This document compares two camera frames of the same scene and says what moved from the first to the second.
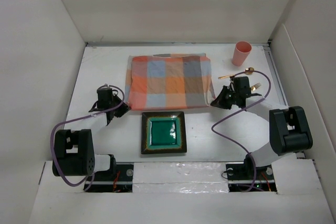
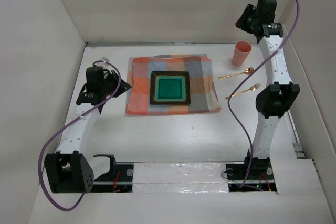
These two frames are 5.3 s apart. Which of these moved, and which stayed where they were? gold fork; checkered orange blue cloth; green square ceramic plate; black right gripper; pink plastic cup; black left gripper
Moved: green square ceramic plate; black right gripper; black left gripper
Stayed: pink plastic cup; checkered orange blue cloth; gold fork
